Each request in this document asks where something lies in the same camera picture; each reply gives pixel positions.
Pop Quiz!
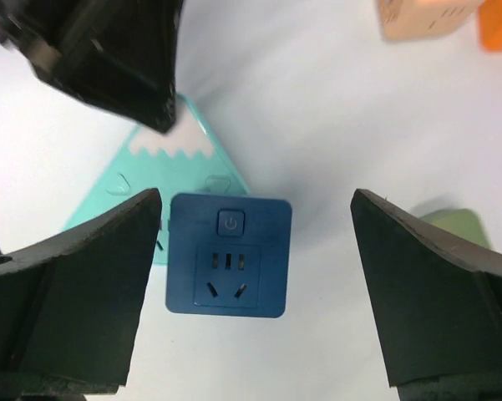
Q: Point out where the blue cube plug adapter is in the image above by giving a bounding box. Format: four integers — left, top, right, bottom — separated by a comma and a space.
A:
165, 193, 292, 318

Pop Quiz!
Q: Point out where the olive green power strip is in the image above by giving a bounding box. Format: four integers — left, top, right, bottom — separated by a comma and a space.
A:
419, 209, 491, 249

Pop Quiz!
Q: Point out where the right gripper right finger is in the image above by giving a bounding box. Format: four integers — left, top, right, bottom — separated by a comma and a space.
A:
350, 189, 502, 400

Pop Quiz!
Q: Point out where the beige cube plug adapter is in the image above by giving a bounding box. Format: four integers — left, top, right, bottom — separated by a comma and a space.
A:
376, 0, 483, 41

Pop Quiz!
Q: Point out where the orange power strip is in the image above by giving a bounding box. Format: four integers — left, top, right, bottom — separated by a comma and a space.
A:
477, 0, 502, 53

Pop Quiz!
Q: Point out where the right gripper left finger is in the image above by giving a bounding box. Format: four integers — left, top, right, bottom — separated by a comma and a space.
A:
0, 189, 162, 400

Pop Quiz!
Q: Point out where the teal triangular power strip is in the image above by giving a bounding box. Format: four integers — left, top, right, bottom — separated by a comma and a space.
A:
63, 94, 249, 266

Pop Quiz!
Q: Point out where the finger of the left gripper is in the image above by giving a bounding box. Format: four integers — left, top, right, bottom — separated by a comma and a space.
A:
0, 0, 184, 134

